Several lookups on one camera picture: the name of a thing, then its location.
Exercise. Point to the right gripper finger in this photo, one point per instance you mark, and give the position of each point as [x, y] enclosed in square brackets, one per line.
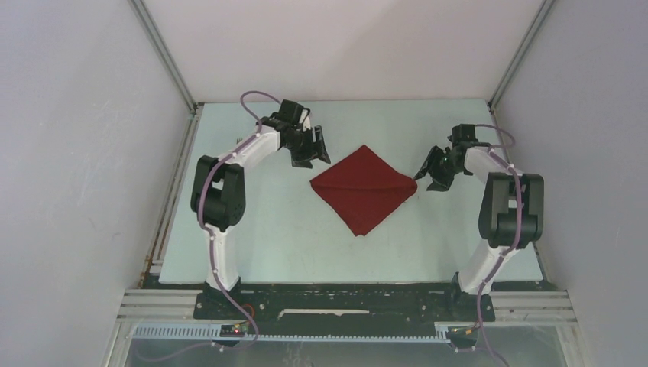
[430, 164]
[440, 185]

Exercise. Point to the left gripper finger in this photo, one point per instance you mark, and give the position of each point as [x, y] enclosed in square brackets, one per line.
[319, 151]
[301, 159]

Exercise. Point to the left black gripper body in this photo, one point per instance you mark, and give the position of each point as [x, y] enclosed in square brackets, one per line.
[302, 147]

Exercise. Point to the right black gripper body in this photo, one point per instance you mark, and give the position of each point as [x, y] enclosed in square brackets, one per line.
[443, 167]

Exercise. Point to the red cloth napkin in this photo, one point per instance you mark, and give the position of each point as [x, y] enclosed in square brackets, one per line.
[363, 190]

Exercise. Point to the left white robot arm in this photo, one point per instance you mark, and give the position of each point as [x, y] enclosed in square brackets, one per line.
[219, 188]

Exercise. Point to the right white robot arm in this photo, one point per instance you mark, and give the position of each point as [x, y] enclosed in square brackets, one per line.
[511, 212]

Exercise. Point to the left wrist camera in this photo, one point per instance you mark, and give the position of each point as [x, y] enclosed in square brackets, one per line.
[294, 114]

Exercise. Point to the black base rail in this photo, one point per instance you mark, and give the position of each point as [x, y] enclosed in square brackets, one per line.
[345, 309]

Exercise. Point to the aluminium frame post right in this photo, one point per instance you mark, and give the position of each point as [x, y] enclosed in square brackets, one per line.
[522, 50]

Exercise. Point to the aluminium frame post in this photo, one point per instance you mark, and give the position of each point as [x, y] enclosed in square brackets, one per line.
[161, 49]
[522, 50]

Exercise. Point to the aluminium frame post left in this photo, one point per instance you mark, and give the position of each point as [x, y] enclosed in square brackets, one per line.
[161, 49]

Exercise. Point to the aluminium extrusion rail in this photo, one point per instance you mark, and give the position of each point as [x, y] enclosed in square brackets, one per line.
[157, 305]

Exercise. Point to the white cable duct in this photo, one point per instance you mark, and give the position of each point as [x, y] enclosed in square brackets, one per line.
[213, 332]

